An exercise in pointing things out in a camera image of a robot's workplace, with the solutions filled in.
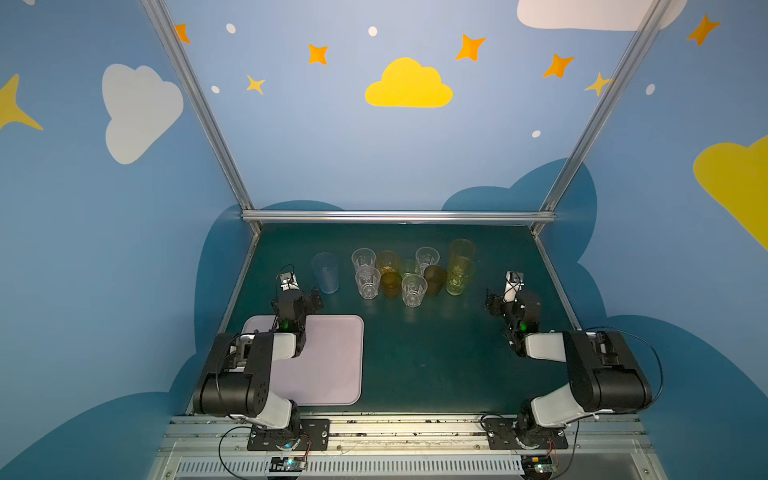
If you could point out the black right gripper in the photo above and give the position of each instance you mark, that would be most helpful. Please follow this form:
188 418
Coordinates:
507 303

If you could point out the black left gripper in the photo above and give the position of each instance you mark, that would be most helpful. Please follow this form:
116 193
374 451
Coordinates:
289 298

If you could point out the lilac plastic tray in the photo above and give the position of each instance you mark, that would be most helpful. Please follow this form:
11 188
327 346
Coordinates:
328 372

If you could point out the clear faceted glass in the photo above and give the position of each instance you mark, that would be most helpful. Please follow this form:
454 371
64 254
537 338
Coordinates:
413 290
368 279
363 257

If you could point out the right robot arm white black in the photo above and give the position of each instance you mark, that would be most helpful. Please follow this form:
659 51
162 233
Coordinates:
604 376

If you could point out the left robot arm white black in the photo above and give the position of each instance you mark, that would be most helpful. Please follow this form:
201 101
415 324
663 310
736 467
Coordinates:
235 380

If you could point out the frosted blue tall cup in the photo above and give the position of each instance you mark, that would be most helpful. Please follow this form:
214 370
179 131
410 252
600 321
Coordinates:
324 266

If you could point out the tall green glass front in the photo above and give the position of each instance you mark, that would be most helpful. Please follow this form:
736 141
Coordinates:
459 275

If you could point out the tall green yellow glass rear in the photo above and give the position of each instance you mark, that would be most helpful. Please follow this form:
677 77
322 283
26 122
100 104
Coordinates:
463 253

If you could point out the dark amber dimpled glass right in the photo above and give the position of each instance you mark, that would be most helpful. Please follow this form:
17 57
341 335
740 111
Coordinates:
436 277

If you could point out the dark amber dimpled glass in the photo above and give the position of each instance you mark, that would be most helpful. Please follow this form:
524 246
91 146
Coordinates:
390 283
436 277

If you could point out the dark amber dimpled glass left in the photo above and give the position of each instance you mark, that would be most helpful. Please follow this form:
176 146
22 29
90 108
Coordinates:
390 283

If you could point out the yellow amber smooth glass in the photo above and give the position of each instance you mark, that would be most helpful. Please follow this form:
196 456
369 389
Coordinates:
387 261

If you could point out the clear smooth glass rear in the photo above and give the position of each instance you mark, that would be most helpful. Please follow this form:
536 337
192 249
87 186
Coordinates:
425 257

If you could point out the pale green small glass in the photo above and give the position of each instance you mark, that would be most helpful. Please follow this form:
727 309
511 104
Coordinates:
409 267

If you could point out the right green circuit board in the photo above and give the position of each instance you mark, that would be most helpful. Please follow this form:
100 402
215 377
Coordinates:
537 468

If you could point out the green circuit board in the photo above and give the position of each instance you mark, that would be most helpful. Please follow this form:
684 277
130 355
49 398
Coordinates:
537 468
287 465

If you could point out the left green circuit board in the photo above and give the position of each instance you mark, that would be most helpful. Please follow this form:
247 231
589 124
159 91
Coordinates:
287 465

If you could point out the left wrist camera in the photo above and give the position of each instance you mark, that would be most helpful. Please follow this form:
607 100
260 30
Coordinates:
287 281

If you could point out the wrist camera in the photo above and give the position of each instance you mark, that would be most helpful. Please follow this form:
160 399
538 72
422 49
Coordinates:
513 284
287 281

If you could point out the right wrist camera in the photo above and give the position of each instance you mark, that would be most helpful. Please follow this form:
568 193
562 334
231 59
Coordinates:
513 284

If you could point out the aluminium frame horizontal bar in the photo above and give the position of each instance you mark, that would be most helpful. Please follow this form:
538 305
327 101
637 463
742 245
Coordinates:
382 217

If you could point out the aluminium frame right post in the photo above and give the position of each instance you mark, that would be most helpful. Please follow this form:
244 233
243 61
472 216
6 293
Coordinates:
638 47

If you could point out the aluminium frame post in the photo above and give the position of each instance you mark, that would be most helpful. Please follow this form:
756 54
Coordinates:
638 47
161 20

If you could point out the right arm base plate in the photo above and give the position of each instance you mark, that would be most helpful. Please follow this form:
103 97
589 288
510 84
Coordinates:
503 434

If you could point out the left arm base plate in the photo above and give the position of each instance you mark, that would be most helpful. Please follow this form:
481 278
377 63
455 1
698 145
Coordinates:
315 433

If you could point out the aluminium rail front base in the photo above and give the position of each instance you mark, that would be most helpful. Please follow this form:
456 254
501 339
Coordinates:
405 446

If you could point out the aluminium frame left post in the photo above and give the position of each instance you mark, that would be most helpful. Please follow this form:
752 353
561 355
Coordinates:
161 20

